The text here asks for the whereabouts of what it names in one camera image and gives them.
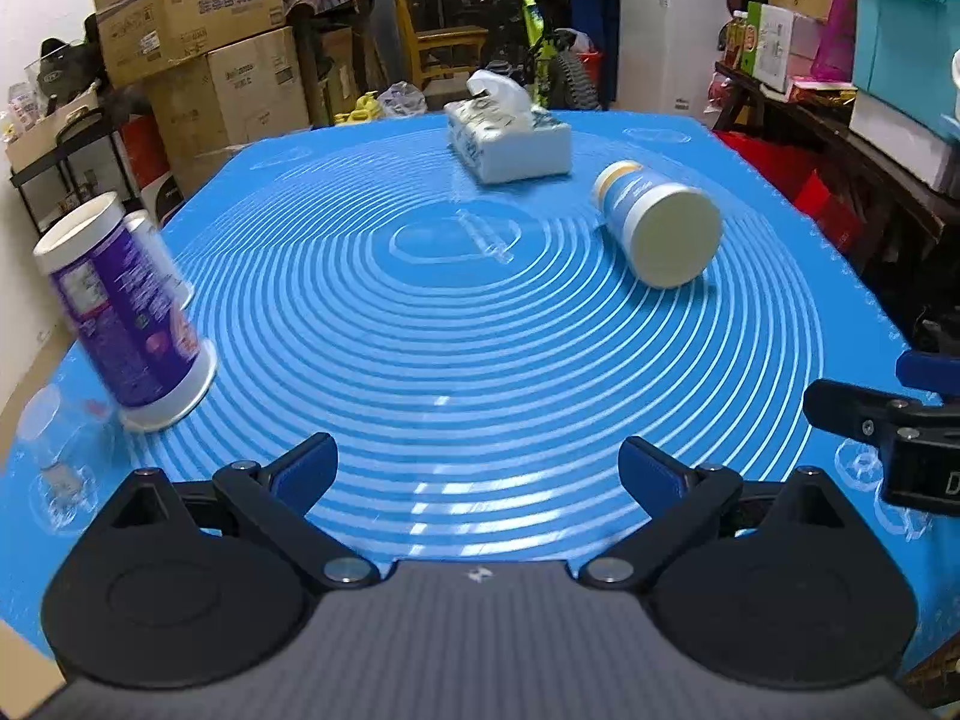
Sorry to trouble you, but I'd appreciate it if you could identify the clear plastic cup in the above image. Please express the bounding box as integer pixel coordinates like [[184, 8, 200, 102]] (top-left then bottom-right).
[[16, 383, 116, 533]]

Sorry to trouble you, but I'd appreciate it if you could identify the dark wooden side table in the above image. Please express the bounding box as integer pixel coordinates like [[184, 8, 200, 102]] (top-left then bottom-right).
[[715, 62, 958, 343]]

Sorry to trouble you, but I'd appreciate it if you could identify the red bucket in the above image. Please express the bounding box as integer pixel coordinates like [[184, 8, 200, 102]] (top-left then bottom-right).
[[578, 50, 602, 88]]

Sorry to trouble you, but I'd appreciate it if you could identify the lower cardboard box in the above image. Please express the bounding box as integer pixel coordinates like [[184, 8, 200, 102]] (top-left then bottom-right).
[[143, 28, 311, 197]]

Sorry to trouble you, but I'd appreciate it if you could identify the white tissue pack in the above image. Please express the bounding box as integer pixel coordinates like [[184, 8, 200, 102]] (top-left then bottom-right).
[[444, 70, 571, 185]]

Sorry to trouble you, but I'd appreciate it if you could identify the blue yellow paper cup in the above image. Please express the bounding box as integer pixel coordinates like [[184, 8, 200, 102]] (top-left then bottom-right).
[[592, 161, 722, 289]]

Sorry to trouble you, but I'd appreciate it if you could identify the upper cardboard box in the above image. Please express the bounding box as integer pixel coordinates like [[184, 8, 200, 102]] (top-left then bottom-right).
[[93, 0, 285, 88]]

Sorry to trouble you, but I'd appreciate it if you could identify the white chest freezer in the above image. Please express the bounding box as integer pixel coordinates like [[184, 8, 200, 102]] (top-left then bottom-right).
[[613, 0, 729, 127]]

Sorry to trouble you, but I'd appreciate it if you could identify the purple white paper cup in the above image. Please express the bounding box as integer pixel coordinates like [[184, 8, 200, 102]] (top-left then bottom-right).
[[32, 192, 217, 433]]

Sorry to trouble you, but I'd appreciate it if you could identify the black metal shelf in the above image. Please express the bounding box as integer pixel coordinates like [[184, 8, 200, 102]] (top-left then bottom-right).
[[7, 106, 166, 238]]

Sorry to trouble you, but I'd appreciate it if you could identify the green black bicycle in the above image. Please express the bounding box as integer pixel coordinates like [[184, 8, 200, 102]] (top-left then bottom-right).
[[464, 0, 601, 110]]

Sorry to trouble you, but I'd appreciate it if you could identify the teal storage bin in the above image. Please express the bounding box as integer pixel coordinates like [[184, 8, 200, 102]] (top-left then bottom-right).
[[853, 0, 960, 140]]

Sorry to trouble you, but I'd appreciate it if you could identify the white green carton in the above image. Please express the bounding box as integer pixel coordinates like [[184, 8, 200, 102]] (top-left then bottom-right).
[[742, 2, 796, 93]]

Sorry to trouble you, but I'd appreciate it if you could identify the yellow wooden chair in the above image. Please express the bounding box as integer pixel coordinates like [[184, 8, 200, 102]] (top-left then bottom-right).
[[394, 0, 487, 91]]

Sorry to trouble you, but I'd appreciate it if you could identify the blue silicone mat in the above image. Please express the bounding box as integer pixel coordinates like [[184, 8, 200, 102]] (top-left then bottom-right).
[[0, 109, 960, 685]]

